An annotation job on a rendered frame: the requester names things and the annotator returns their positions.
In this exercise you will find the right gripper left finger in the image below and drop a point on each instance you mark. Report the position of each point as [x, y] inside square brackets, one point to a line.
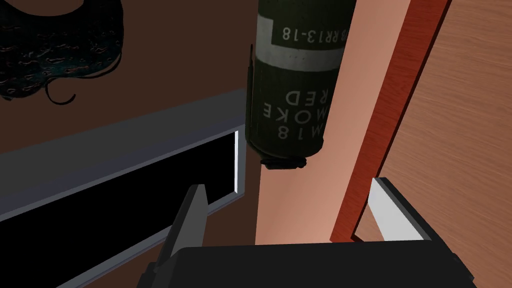
[191, 224]

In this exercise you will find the grey framed black appliance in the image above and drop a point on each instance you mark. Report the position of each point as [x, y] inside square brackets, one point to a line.
[120, 192]

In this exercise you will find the dark green cylindrical canister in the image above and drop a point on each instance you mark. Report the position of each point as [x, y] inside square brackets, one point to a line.
[294, 92]

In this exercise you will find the black rough bowl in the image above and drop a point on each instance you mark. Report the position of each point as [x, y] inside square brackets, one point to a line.
[52, 52]

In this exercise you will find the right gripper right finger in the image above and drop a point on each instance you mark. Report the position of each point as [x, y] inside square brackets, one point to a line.
[390, 216]

